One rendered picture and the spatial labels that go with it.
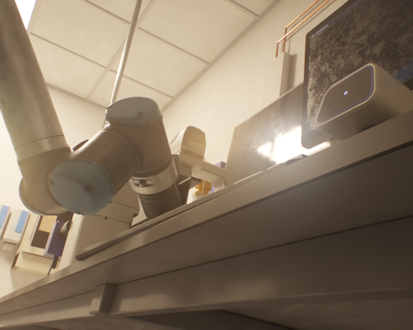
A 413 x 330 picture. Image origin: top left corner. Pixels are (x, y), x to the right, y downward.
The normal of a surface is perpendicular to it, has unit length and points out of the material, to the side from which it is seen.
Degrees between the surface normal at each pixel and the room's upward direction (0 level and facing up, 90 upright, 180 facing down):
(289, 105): 86
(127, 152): 91
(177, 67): 180
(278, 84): 90
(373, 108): 171
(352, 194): 180
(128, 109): 60
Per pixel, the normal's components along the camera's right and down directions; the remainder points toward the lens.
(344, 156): -0.86, -0.32
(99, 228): 0.13, -0.38
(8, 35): 0.49, -0.14
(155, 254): -0.15, 0.90
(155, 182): 0.33, 0.55
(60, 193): -0.42, 0.58
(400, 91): 0.58, -0.39
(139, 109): -0.13, -0.83
